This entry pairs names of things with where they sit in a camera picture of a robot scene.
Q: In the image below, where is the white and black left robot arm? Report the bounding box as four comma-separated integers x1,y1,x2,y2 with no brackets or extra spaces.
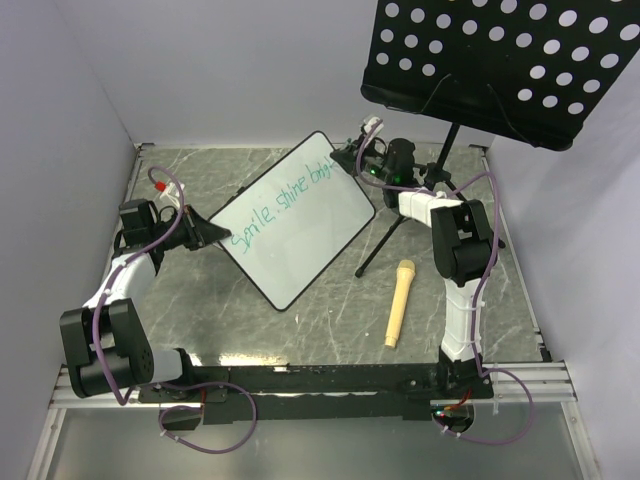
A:
60,199,231,403

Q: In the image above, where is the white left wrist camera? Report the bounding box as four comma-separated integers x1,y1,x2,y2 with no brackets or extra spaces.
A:
154,181,185,208

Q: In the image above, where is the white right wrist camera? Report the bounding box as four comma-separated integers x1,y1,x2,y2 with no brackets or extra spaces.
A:
361,115,384,138

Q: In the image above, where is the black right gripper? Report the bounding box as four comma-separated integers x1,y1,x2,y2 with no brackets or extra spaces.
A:
329,135,393,185

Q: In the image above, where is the black perforated music stand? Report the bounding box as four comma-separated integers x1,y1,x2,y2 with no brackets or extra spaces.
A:
353,0,640,278

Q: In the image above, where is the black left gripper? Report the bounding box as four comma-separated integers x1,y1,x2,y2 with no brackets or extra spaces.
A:
150,205,229,252

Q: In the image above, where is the white whiteboard with black frame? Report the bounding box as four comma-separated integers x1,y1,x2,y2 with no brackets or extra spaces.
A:
210,131,376,311

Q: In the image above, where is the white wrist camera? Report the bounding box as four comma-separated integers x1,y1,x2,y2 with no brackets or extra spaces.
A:
361,115,384,138
154,181,185,208

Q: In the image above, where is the beige microphone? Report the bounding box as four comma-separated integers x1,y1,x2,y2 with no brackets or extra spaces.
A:
384,260,416,348

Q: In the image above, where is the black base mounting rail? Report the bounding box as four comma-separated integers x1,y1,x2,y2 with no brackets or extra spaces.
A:
139,363,494,425

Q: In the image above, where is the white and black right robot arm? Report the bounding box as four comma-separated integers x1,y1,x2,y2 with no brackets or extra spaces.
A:
330,137,496,398

